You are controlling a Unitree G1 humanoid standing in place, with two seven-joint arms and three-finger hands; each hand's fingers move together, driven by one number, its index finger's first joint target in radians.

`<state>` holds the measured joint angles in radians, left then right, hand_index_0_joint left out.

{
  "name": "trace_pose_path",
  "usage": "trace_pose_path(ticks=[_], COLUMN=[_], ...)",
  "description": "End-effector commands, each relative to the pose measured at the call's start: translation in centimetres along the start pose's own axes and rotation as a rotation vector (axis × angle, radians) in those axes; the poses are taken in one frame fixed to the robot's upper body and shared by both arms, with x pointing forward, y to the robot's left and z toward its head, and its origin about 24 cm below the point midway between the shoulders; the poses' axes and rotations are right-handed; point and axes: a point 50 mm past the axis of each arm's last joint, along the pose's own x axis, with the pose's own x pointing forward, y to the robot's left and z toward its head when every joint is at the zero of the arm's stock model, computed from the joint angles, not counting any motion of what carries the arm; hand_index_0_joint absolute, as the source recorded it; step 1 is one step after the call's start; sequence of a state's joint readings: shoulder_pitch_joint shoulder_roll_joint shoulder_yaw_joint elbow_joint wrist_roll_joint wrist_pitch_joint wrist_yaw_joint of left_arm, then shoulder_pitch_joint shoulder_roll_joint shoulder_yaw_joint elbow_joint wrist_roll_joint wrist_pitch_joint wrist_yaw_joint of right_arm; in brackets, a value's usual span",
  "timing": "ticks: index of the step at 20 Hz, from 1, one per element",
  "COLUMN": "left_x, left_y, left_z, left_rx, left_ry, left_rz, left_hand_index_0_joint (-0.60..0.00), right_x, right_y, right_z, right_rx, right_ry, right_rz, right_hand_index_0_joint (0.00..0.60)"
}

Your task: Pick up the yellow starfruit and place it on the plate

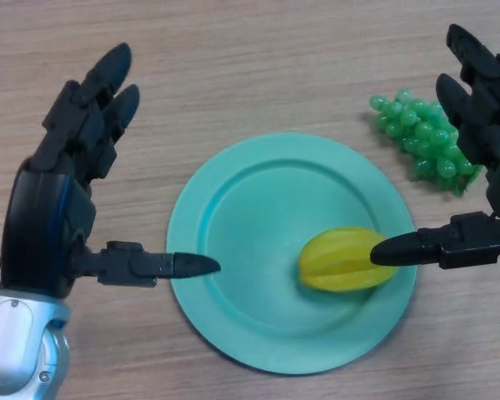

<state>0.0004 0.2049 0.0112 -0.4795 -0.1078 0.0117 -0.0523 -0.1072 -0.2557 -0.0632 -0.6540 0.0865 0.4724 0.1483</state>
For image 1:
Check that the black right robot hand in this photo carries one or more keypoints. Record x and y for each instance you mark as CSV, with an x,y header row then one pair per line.
x,y
491,125

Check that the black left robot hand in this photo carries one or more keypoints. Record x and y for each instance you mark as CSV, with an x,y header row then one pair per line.
x,y
41,216

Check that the yellow starfruit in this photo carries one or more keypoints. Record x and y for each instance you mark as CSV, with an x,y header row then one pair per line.
x,y
333,262

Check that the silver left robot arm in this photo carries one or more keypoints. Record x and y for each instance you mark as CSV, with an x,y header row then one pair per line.
x,y
16,341

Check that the green round plate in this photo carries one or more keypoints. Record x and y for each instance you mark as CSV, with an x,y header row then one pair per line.
x,y
254,316

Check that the green grape bunch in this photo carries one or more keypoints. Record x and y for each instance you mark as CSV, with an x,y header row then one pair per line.
x,y
416,129

